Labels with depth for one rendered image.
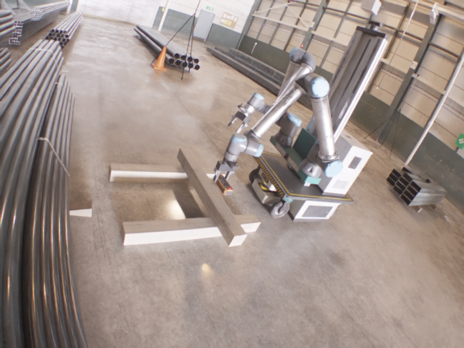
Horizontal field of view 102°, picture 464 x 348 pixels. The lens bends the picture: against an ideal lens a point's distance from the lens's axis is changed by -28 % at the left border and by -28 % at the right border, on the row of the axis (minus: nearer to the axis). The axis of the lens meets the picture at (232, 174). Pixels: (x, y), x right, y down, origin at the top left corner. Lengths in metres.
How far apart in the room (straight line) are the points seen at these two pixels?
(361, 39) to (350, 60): 0.21
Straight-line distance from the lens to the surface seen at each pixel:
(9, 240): 0.72
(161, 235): 1.60
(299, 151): 2.38
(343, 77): 2.36
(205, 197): 1.85
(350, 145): 2.25
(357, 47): 2.38
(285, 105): 1.73
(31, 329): 0.80
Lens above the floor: 1.23
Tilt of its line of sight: 28 degrees down
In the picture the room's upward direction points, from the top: 25 degrees clockwise
